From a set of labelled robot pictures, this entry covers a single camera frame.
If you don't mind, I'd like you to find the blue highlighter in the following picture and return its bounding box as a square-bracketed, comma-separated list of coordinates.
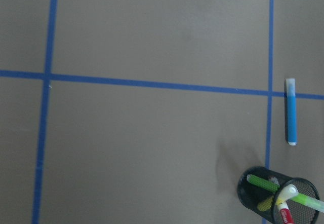
[286, 78, 297, 146]

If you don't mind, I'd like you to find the green highlighter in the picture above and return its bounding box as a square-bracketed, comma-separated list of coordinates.
[247, 174, 323, 213]

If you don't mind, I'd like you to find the red white marker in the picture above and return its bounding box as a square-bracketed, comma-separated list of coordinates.
[277, 202, 295, 224]

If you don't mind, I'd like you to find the yellow highlighter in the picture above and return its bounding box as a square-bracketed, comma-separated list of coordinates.
[257, 184, 299, 211]

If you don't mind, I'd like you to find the black mesh pen cup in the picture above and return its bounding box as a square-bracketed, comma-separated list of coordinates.
[237, 166, 320, 223]

